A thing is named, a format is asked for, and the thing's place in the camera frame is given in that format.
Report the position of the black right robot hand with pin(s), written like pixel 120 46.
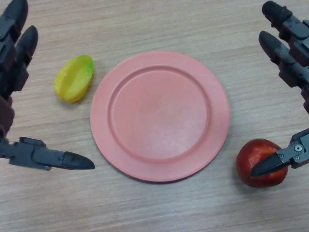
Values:
pixel 293 60

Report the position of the red apple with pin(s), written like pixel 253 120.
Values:
pixel 249 154

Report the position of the pink round plate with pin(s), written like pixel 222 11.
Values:
pixel 159 116

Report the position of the yellow green starfruit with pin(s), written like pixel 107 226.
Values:
pixel 73 78

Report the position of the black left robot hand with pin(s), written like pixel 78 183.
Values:
pixel 24 152

